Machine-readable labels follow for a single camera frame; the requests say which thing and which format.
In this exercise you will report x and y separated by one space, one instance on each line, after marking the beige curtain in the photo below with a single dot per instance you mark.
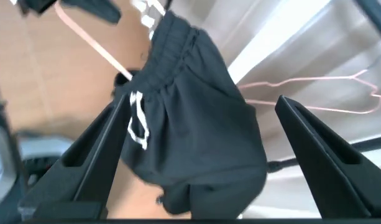
317 56
209 18

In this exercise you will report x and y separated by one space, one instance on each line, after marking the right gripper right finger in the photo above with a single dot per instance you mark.
314 168

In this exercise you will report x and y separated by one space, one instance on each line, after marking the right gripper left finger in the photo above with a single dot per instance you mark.
100 161

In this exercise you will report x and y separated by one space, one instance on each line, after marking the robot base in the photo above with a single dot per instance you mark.
3 168

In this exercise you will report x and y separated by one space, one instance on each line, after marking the black shorts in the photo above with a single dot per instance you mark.
193 124

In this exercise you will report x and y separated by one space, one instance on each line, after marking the pink clothes hanger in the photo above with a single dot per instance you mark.
90 42
333 109

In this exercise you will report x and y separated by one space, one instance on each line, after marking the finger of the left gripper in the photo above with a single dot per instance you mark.
34 5
94 7

